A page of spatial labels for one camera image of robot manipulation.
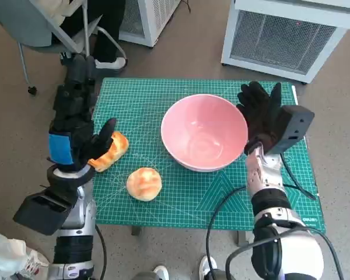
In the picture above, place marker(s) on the pink bowl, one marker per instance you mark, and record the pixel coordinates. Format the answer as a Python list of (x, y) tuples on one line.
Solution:
[(204, 131)]

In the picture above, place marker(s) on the green cutting mat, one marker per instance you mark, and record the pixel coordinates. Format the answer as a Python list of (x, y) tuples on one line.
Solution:
[(178, 198)]

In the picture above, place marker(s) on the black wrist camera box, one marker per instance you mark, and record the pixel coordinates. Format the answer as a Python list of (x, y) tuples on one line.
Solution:
[(294, 125), (41, 210)]

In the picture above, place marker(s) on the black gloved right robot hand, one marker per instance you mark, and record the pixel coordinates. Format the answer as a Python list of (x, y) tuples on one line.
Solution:
[(259, 116)]

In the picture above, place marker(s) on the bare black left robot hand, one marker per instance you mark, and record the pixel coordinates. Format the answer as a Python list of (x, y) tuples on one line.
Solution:
[(76, 125)]

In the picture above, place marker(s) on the round toy bread bun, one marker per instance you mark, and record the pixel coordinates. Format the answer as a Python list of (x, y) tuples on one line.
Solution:
[(144, 183)]

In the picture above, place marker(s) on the long toy bread loaf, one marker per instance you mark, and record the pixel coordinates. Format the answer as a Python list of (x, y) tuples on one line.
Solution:
[(116, 148)]

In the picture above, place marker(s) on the dark table leg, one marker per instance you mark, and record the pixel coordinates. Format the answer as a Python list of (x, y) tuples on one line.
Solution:
[(242, 239), (136, 231)]

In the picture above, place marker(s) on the person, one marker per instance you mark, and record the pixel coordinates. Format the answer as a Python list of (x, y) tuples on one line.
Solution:
[(108, 29), (6, 253)]

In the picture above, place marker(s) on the small white mesh cabinet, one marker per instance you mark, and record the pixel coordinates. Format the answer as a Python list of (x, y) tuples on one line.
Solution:
[(151, 17)]

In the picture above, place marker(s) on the large white mesh cabinet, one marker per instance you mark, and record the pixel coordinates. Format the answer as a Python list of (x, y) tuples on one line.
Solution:
[(280, 38)]

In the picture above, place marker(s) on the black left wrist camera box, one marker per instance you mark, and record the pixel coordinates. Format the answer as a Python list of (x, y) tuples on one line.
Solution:
[(41, 210)]

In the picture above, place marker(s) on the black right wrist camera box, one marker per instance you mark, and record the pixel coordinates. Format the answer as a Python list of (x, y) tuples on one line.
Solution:
[(294, 125)]

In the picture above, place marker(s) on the white shoe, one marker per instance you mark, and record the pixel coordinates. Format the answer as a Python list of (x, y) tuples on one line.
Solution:
[(161, 272), (207, 264)]

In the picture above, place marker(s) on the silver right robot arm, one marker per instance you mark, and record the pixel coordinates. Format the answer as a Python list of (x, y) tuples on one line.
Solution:
[(265, 175)]

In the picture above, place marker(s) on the grey office chair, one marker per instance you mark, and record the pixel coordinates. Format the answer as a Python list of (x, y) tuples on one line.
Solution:
[(20, 26)]

